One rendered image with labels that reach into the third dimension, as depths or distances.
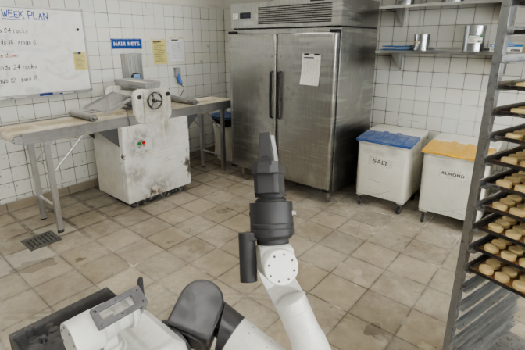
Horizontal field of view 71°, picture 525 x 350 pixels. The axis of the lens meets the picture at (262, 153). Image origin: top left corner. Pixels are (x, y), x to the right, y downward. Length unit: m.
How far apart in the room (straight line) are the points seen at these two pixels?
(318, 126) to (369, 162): 0.63
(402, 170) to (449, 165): 0.43
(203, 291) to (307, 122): 3.11
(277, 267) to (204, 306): 0.21
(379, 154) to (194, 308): 3.16
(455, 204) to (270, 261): 3.12
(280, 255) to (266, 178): 0.15
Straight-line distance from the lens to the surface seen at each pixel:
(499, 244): 1.77
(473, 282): 1.87
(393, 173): 3.82
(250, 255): 0.75
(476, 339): 2.18
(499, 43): 1.53
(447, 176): 3.66
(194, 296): 0.86
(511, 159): 1.60
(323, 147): 3.78
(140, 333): 0.83
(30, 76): 4.38
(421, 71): 4.26
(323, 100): 3.70
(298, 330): 0.79
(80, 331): 0.70
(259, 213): 0.73
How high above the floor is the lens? 1.65
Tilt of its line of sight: 17 degrees down
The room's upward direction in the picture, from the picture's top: straight up
